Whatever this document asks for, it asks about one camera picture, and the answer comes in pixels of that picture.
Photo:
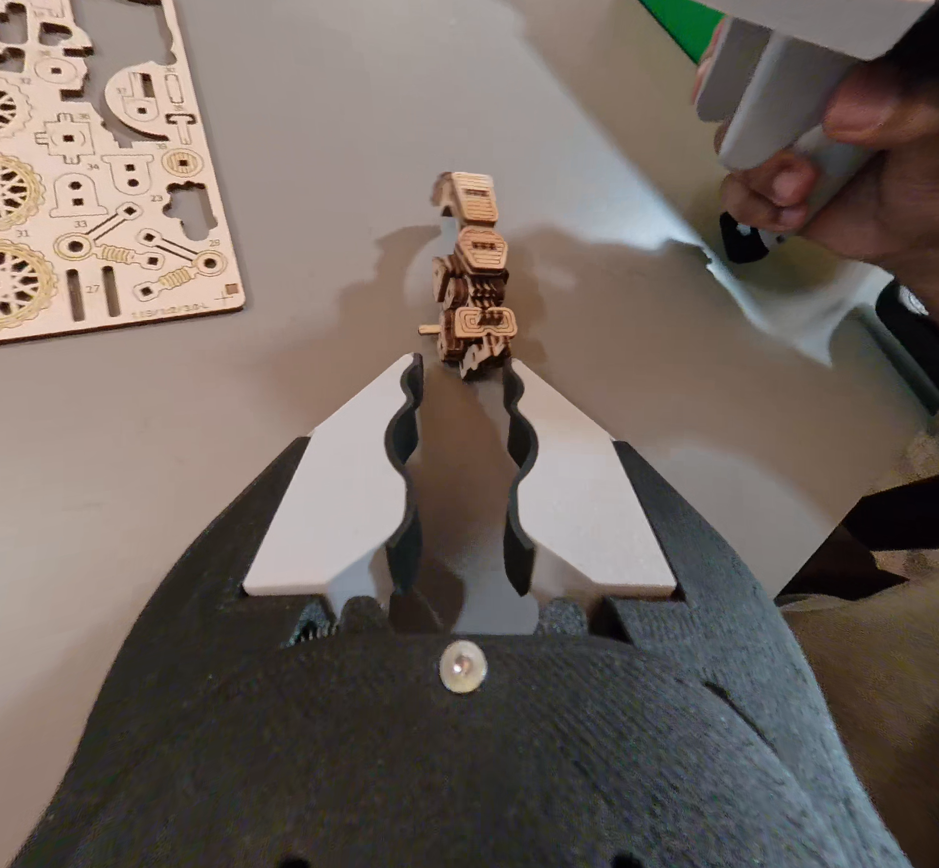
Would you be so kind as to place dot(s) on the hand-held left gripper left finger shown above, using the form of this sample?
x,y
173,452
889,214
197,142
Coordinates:
x,y
337,508

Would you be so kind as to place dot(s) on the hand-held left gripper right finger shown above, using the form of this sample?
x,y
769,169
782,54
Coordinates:
x,y
587,516

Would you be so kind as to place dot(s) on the wooden model assembly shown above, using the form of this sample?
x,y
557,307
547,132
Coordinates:
x,y
477,251

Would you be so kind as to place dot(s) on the person's right hand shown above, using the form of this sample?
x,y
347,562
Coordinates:
x,y
902,185

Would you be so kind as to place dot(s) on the green plastic bin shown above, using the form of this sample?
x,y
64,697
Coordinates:
x,y
675,9

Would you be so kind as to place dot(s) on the wooden parts sheet with gears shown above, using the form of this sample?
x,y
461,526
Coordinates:
x,y
176,303

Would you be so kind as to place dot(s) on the person's olive clothing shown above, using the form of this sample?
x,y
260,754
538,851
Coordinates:
x,y
865,662

